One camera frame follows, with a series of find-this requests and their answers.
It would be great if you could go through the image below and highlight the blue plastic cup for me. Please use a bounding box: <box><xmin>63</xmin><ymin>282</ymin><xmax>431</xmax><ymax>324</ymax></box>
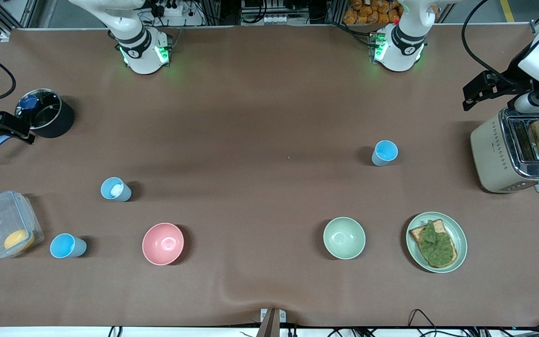
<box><xmin>50</xmin><ymin>233</ymin><xmax>87</xmax><ymax>259</ymax></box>
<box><xmin>371</xmin><ymin>140</ymin><xmax>399</xmax><ymax>167</ymax></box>
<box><xmin>101</xmin><ymin>177</ymin><xmax>132</xmax><ymax>203</ymax></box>

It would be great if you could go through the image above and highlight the glass lid blue knob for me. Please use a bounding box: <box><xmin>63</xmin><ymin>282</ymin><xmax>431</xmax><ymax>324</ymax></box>
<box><xmin>15</xmin><ymin>89</ymin><xmax>61</xmax><ymax>130</ymax></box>

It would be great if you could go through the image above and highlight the beige chrome toaster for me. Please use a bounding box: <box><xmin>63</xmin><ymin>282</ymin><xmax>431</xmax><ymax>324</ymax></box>
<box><xmin>470</xmin><ymin>107</ymin><xmax>539</xmax><ymax>194</ymax></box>

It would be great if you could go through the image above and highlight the yellow round food piece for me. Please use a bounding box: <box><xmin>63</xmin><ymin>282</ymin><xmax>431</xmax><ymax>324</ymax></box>
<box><xmin>4</xmin><ymin>229</ymin><xmax>35</xmax><ymax>251</ymax></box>

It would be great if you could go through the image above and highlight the orange packaged snacks pile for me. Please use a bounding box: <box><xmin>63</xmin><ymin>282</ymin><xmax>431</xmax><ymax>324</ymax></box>
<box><xmin>343</xmin><ymin>0</ymin><xmax>403</xmax><ymax>25</ymax></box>

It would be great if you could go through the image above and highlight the pale green plate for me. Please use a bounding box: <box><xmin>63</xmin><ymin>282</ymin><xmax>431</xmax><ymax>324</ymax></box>
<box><xmin>406</xmin><ymin>212</ymin><xmax>468</xmax><ymax>273</ymax></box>

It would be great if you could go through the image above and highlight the toast slice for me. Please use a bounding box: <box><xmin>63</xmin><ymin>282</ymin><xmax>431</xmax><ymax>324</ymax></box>
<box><xmin>410</xmin><ymin>219</ymin><xmax>459</xmax><ymax>269</ymax></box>

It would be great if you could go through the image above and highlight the green lettuce leaf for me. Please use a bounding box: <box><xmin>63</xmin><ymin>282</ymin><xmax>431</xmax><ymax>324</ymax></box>
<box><xmin>420</xmin><ymin>220</ymin><xmax>455</xmax><ymax>266</ymax></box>

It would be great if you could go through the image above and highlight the pink bowl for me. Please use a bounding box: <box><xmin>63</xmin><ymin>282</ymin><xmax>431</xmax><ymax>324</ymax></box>
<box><xmin>142</xmin><ymin>223</ymin><xmax>185</xmax><ymax>266</ymax></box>

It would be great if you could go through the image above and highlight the white power strip with plugs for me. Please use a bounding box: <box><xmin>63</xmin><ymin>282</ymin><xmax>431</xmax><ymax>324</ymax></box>
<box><xmin>150</xmin><ymin>0</ymin><xmax>187</xmax><ymax>18</ymax></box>

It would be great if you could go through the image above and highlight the pale green bowl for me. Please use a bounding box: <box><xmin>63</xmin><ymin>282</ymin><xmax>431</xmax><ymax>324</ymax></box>
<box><xmin>323</xmin><ymin>217</ymin><xmax>366</xmax><ymax>260</ymax></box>

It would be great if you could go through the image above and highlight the brown table cover mat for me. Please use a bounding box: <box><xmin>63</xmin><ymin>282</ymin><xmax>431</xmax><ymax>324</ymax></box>
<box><xmin>0</xmin><ymin>24</ymin><xmax>539</xmax><ymax>328</ymax></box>

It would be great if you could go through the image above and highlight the black pot blue handle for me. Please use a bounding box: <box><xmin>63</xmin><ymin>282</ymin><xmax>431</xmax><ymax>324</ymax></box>
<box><xmin>0</xmin><ymin>88</ymin><xmax>76</xmax><ymax>161</ymax></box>

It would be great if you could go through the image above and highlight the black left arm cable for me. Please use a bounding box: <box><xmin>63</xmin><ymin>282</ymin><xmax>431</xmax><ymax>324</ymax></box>
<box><xmin>461</xmin><ymin>0</ymin><xmax>524</xmax><ymax>88</ymax></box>

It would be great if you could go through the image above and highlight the black looped cable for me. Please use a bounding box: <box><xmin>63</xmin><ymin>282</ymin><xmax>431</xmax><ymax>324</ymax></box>
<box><xmin>408</xmin><ymin>309</ymin><xmax>438</xmax><ymax>337</ymax></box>

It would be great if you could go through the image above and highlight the metal mount bracket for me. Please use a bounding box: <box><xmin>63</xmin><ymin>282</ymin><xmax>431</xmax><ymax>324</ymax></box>
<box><xmin>259</xmin><ymin>308</ymin><xmax>287</xmax><ymax>337</ymax></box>

